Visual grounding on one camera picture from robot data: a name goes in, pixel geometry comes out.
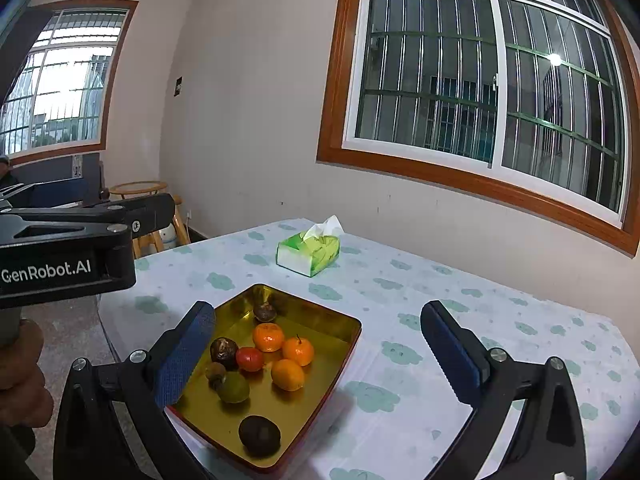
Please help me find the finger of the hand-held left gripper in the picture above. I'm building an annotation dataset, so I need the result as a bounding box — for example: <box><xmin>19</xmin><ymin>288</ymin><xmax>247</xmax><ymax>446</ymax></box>
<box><xmin>0</xmin><ymin>192</ymin><xmax>177</xmax><ymax>248</ymax></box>

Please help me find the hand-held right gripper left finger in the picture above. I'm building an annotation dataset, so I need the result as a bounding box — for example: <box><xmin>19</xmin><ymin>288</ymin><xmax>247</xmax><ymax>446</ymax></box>
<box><xmin>52</xmin><ymin>301</ymin><xmax>217</xmax><ymax>480</ymax></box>

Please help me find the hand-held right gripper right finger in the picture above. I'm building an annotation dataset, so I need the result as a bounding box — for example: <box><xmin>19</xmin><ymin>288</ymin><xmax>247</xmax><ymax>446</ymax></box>
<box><xmin>420</xmin><ymin>300</ymin><xmax>587</xmax><ymax>480</ymax></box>

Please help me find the green tomato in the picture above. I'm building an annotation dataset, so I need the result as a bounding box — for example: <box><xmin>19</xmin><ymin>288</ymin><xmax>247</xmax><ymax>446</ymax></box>
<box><xmin>216</xmin><ymin>371</ymin><xmax>251</xmax><ymax>405</ymax></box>

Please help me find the red tomato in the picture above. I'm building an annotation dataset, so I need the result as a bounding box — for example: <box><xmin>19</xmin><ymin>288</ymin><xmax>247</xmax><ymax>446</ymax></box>
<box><xmin>235</xmin><ymin>347</ymin><xmax>265</xmax><ymax>372</ymax></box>

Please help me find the smooth oval orange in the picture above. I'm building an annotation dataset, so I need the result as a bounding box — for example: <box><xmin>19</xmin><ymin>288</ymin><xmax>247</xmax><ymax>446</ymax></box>
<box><xmin>271</xmin><ymin>358</ymin><xmax>306</xmax><ymax>392</ymax></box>

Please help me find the red tin tray gold inside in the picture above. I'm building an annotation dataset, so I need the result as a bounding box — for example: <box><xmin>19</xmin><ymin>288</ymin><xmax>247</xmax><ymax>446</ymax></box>
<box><xmin>165</xmin><ymin>283</ymin><xmax>363</xmax><ymax>475</ymax></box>

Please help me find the person's left hand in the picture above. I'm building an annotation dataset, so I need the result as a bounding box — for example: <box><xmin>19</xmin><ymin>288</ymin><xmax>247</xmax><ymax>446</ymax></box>
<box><xmin>0</xmin><ymin>319</ymin><xmax>55</xmax><ymax>428</ymax></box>

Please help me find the white tablecloth green cloud print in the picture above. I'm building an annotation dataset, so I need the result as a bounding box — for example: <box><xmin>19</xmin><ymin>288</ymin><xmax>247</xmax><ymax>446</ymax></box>
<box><xmin>97</xmin><ymin>217</ymin><xmax>633</xmax><ymax>480</ymax></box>

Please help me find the dark blue cabinet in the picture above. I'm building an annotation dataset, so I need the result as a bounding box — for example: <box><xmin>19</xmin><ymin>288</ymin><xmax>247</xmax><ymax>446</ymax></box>
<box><xmin>7</xmin><ymin>151</ymin><xmax>103</xmax><ymax>208</ymax></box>

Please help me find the round wooden stool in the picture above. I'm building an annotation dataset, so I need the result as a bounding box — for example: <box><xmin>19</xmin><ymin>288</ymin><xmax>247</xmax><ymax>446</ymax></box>
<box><xmin>109</xmin><ymin>181</ymin><xmax>191</xmax><ymax>258</ymax></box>

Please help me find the small mandarin orange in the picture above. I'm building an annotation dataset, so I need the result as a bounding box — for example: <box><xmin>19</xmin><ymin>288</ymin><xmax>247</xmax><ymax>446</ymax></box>
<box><xmin>252</xmin><ymin>323</ymin><xmax>286</xmax><ymax>353</ymax></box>

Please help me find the large dark round fruit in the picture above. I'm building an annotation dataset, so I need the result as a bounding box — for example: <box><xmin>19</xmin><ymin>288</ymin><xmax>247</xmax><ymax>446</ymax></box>
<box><xmin>238</xmin><ymin>415</ymin><xmax>281</xmax><ymax>457</ymax></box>

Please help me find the mandarin orange with stem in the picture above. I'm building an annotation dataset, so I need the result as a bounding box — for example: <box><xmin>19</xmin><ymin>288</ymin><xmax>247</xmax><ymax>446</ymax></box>
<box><xmin>282</xmin><ymin>334</ymin><xmax>316</xmax><ymax>367</ymax></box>

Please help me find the small wooden framed window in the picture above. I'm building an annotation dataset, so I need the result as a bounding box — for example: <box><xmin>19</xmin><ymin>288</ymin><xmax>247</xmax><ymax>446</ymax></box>
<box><xmin>0</xmin><ymin>0</ymin><xmax>140</xmax><ymax>166</ymax></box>

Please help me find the green tissue box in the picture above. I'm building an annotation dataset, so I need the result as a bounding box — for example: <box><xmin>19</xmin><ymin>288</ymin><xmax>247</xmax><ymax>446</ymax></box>
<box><xmin>276</xmin><ymin>215</ymin><xmax>345</xmax><ymax>278</ymax></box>

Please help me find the large wooden framed barred window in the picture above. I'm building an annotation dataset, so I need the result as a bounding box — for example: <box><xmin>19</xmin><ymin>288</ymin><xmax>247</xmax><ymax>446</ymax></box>
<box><xmin>316</xmin><ymin>0</ymin><xmax>640</xmax><ymax>256</ymax></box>

